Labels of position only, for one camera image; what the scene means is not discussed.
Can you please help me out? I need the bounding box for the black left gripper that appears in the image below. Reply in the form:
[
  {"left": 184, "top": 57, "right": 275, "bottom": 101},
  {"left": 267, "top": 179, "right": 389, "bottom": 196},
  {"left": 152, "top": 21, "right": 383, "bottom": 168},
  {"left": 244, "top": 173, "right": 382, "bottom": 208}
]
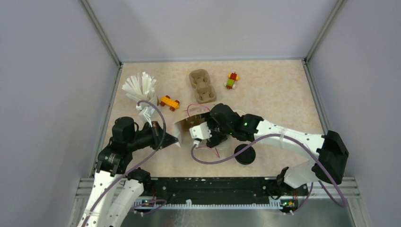
[{"left": 128, "top": 120, "right": 178, "bottom": 150}]

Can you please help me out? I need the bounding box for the black cup lid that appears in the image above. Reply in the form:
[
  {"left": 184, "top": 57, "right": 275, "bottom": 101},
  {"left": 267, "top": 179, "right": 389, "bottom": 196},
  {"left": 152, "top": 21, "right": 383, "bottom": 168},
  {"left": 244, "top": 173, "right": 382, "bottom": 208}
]
[{"left": 234, "top": 144, "right": 256, "bottom": 165}]

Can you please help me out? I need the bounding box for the brown cardboard cup carrier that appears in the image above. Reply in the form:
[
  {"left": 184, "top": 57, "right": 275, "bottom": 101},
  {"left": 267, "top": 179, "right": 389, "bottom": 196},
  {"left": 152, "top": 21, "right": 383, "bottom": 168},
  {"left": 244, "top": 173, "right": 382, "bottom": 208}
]
[{"left": 189, "top": 69, "right": 217, "bottom": 104}]

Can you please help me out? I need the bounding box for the stack of paper cups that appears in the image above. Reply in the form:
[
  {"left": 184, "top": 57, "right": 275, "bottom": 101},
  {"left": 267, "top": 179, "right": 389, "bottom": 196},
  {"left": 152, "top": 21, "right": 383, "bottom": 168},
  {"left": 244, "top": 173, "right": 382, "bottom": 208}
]
[{"left": 233, "top": 110, "right": 246, "bottom": 116}]

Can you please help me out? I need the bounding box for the kraft pink paper bag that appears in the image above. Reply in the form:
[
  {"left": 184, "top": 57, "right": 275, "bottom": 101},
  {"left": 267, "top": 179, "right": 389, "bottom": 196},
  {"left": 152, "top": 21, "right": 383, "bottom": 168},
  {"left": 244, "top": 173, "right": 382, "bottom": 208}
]
[{"left": 172, "top": 102, "right": 218, "bottom": 149}]

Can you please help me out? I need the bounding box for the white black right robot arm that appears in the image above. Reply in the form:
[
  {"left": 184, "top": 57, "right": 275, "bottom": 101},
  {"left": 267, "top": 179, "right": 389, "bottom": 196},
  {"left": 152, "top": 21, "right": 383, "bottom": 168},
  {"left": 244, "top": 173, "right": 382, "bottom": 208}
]
[{"left": 191, "top": 104, "right": 349, "bottom": 195}]

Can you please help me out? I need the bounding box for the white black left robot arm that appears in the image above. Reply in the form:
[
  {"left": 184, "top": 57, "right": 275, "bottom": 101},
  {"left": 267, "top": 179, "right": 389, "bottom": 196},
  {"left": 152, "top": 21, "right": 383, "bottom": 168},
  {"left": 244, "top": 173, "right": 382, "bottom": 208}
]
[{"left": 77, "top": 116, "right": 178, "bottom": 227}]

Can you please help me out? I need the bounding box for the yellow toy brick car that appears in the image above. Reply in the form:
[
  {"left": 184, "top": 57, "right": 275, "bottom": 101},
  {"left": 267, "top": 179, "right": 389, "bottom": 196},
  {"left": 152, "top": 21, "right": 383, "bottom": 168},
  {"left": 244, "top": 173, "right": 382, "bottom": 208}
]
[{"left": 160, "top": 96, "right": 180, "bottom": 112}]

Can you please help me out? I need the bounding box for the red green toy brick car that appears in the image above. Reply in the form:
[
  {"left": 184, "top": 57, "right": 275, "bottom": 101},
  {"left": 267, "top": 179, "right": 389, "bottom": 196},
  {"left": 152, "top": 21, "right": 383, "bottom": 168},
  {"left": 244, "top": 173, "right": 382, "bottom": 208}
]
[{"left": 224, "top": 72, "right": 239, "bottom": 89}]

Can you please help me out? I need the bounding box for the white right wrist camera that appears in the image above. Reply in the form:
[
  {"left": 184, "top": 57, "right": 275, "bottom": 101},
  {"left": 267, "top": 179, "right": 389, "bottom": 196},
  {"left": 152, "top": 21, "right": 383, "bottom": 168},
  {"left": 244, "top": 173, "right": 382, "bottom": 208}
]
[{"left": 189, "top": 122, "right": 212, "bottom": 146}]

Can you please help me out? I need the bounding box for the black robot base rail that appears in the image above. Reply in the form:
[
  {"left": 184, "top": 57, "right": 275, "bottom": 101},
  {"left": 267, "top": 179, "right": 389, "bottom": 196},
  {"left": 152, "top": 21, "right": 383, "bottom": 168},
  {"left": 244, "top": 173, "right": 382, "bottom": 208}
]
[{"left": 142, "top": 177, "right": 308, "bottom": 198}]

